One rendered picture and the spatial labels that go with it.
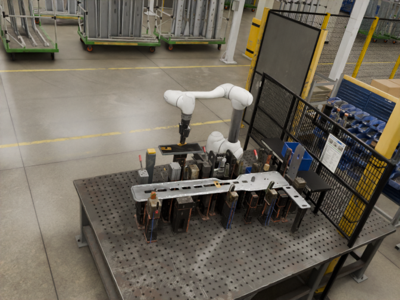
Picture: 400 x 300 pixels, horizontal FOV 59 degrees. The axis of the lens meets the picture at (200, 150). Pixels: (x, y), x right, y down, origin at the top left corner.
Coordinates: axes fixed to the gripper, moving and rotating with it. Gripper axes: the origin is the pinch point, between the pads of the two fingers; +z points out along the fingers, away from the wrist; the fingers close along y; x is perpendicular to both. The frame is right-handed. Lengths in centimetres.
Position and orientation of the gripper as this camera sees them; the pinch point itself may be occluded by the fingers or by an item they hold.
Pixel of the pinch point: (183, 139)
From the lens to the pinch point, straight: 297.3
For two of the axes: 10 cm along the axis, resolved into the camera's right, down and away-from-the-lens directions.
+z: -1.6, 8.5, 5.1
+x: 6.9, -2.8, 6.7
